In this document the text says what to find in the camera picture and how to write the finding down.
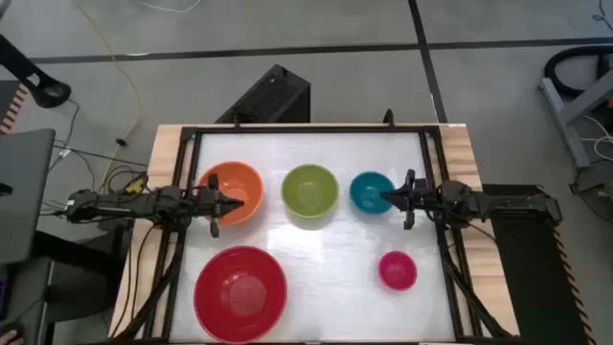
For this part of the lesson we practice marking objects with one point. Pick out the green plastic bowl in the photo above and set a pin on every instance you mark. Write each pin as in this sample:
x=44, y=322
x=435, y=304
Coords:
x=310, y=191

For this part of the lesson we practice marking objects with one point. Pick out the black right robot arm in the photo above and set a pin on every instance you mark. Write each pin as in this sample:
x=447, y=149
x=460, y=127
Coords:
x=503, y=206

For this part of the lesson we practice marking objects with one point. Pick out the white glossy table board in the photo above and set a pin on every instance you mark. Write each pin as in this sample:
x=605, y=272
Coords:
x=325, y=268

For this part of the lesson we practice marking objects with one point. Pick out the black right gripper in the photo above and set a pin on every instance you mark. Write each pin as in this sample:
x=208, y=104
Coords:
x=420, y=197

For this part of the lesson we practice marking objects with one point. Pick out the grey metal stand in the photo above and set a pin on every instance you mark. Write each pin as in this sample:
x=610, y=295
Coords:
x=572, y=112

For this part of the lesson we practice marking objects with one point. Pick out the black metal table frame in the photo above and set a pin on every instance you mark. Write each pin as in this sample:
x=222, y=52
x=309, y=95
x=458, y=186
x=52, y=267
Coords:
x=311, y=129

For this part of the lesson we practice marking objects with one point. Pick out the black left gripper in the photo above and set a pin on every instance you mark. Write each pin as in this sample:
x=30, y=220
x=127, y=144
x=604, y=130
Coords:
x=211, y=203

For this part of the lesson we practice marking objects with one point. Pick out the large red plastic bowl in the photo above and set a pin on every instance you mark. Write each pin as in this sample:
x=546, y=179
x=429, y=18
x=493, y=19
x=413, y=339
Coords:
x=239, y=294

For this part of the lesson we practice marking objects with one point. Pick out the black curved stand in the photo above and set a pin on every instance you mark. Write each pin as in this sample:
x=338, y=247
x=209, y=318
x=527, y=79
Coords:
x=45, y=88

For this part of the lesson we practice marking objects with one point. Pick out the person's hand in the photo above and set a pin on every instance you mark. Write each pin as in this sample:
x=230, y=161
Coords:
x=9, y=339

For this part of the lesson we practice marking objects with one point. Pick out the teal plastic bowl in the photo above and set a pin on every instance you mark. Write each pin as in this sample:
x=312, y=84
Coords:
x=366, y=192

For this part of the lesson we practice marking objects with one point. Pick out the black perforated box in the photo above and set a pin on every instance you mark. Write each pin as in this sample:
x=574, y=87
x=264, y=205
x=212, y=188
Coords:
x=273, y=98

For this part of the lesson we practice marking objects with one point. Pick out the small pink plastic bowl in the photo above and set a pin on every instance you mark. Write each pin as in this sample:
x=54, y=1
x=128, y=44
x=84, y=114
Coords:
x=397, y=270

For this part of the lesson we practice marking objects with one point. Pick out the black frame clamp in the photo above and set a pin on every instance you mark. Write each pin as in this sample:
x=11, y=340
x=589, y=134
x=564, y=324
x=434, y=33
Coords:
x=389, y=118

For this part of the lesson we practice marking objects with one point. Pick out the orange plastic bowl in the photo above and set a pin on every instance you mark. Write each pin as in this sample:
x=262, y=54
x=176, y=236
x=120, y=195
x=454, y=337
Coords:
x=245, y=179

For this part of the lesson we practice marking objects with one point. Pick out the black orange-striped platform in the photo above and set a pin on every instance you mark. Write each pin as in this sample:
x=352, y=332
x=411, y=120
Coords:
x=531, y=278
x=9, y=108

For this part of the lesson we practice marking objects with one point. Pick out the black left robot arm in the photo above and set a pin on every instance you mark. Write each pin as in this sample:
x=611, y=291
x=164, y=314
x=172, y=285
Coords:
x=120, y=207

